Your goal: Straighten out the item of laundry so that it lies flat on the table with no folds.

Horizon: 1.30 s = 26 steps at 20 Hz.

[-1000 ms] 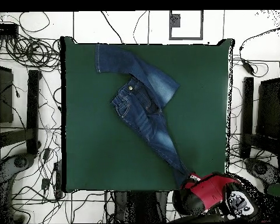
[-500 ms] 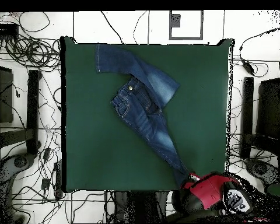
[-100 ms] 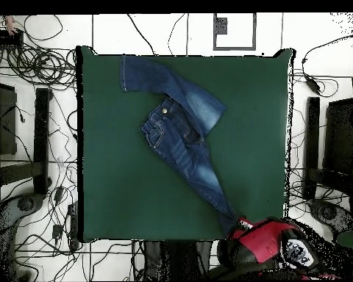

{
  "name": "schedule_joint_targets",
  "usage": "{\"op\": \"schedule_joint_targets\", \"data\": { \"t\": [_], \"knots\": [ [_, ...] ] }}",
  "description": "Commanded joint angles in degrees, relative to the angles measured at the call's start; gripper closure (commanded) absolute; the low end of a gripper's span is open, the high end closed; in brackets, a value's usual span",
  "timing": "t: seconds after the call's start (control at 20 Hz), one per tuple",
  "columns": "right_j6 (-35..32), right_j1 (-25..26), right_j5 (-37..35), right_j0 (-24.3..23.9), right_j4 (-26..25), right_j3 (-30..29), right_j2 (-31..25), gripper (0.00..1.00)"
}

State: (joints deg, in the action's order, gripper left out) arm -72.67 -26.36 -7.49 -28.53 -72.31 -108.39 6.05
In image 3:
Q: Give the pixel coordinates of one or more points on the blue denim jeans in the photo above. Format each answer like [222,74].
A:
[170,132]

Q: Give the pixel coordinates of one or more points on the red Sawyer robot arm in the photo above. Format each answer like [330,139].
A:
[261,241]

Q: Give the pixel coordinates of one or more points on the black flat box device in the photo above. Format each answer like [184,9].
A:
[4,38]

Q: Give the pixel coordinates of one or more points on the person's hand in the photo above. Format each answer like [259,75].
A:
[10,25]

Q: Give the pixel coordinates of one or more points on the black metal bar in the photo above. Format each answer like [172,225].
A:
[41,141]
[311,147]

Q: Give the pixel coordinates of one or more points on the black case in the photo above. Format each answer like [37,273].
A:
[339,138]
[3,120]

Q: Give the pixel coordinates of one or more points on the dark green table cloth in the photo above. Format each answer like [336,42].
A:
[120,191]

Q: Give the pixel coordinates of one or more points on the black power adapter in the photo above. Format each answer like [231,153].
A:
[313,82]

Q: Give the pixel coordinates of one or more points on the black power strip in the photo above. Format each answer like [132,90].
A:
[73,226]

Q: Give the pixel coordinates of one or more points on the small black plug adapter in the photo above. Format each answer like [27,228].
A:
[57,231]

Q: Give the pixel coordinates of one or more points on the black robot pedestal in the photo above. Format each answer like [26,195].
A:
[176,258]

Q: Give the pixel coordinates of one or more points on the grey square frame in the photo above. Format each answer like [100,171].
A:
[234,47]

